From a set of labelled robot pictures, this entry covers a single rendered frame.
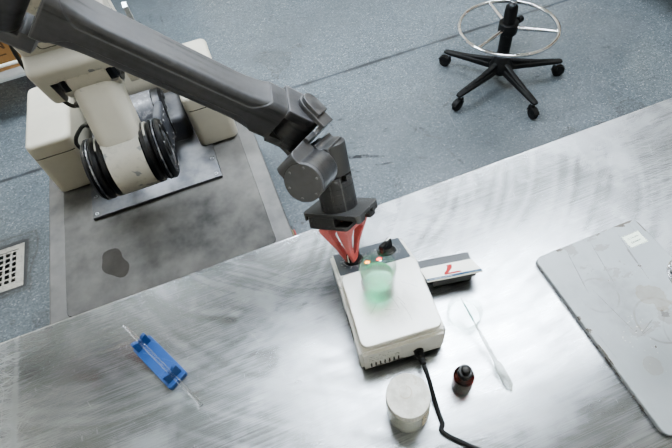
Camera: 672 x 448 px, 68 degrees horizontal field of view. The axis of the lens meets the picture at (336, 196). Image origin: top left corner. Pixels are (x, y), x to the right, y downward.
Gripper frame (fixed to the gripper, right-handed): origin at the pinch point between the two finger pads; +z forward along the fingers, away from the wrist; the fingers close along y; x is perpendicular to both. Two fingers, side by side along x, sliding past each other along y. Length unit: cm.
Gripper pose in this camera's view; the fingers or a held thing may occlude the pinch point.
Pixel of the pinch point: (350, 256)
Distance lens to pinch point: 82.2
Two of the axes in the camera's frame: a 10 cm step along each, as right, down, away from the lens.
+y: 8.4, 0.3, -5.4
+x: 5.0, -4.2, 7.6
